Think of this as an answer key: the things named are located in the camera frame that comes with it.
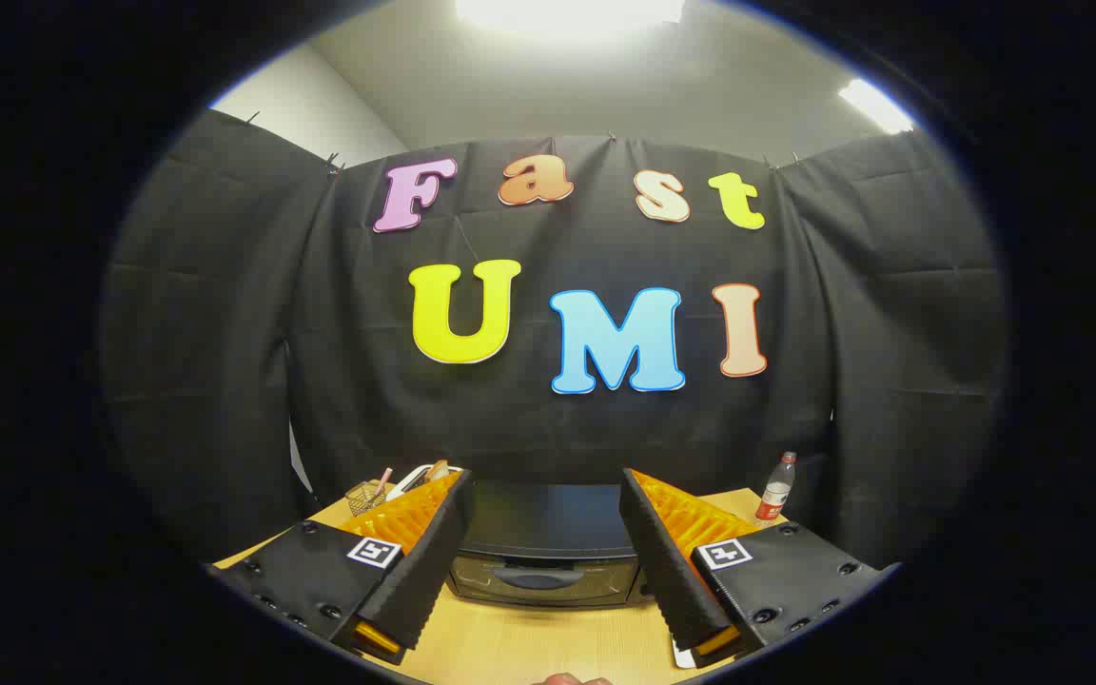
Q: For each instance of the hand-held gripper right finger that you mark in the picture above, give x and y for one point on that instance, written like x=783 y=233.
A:
x=667 y=580

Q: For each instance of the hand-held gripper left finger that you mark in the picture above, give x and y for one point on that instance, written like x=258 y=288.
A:
x=424 y=580

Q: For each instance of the black toaster oven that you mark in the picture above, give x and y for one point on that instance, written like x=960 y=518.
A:
x=548 y=518

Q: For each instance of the white bread toaster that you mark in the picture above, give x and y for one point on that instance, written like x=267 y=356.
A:
x=405 y=485

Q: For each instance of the brown bread slice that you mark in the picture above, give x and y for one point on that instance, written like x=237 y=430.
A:
x=437 y=472

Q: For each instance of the clear water bottle red label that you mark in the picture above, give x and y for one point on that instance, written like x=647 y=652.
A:
x=776 y=495

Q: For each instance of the ceiling light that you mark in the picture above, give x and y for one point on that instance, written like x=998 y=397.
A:
x=567 y=11

